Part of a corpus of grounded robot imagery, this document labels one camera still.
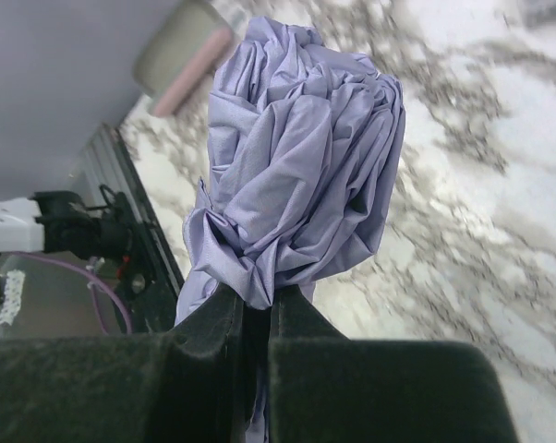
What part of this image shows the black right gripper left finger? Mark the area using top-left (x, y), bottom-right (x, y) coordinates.
top-left (0, 288), bottom-right (245, 442)

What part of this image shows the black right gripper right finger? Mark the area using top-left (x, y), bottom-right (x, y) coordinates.
top-left (269, 287), bottom-right (518, 443)

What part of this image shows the lavender folding umbrella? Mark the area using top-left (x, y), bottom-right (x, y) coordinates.
top-left (175, 17), bottom-right (405, 442)

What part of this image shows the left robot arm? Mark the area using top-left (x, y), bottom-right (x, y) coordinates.
top-left (0, 185), bottom-right (135, 260)

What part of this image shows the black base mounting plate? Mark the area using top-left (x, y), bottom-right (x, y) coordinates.
top-left (110, 128), bottom-right (184, 332)

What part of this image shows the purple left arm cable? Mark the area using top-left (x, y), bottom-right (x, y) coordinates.
top-left (26, 251), bottom-right (134, 334)

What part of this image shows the aluminium frame rail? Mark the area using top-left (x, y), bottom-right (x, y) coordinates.
top-left (72, 124), bottom-right (129, 204)

